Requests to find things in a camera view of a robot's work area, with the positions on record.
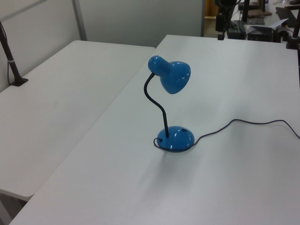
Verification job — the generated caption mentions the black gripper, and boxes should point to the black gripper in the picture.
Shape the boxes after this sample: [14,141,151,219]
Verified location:
[214,0,237,41]

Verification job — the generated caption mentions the blue gooseneck desk lamp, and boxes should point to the blue gooseneck desk lamp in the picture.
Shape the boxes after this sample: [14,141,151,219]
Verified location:
[147,55,195,151]

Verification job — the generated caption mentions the black electronic device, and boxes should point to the black electronic device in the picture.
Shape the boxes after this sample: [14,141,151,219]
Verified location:
[226,20,247,39]

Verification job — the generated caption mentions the black background stand pole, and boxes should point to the black background stand pole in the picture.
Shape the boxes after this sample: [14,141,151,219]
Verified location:
[242,0,251,24]

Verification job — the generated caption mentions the black box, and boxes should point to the black box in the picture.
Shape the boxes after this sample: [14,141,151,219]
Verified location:
[247,28,275,42]

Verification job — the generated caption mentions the white paper sheet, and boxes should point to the white paper sheet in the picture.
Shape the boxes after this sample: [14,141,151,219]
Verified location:
[248,18,288,30]

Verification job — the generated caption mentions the dark brown board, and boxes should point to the dark brown board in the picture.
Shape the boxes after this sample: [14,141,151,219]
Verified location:
[275,6,300,27]

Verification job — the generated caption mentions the white side table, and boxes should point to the white side table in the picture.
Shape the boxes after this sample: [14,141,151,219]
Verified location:
[0,40,157,199]

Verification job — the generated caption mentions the black clamp camera mount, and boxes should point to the black clamp camera mount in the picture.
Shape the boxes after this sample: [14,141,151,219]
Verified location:
[285,13,300,50]

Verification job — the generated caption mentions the black lamp power cable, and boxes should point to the black lamp power cable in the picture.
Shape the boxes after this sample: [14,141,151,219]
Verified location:
[153,119,300,153]

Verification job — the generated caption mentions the black camera pole with base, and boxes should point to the black camera pole with base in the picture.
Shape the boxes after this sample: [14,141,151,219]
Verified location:
[0,20,29,88]

